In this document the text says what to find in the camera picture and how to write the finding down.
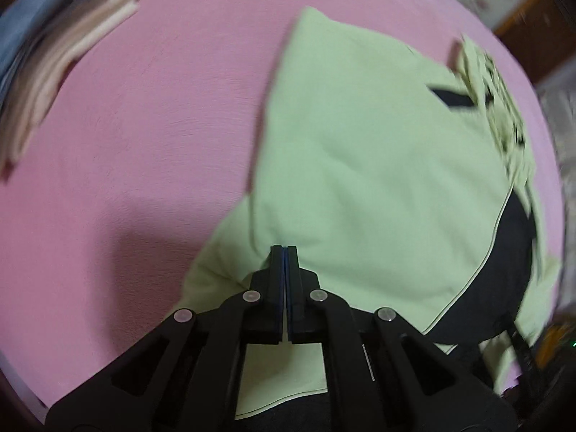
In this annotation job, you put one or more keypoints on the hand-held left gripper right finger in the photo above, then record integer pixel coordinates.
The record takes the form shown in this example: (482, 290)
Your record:
(291, 279)

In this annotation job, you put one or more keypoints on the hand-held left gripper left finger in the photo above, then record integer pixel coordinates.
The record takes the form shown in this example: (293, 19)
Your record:
(280, 279)

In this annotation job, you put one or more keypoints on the green and black jacket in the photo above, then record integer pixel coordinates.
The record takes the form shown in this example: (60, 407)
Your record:
(369, 180)

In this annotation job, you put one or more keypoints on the pink blanket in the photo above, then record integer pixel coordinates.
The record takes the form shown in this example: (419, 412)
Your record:
(171, 144)

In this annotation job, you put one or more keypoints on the white lace curtain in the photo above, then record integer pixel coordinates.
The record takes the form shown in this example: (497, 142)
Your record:
(560, 117)

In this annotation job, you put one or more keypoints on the brown wooden door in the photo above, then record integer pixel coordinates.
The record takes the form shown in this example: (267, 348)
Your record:
(540, 40)

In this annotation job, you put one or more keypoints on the blue folded cloth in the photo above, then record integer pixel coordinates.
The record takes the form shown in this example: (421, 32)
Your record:
(31, 13)

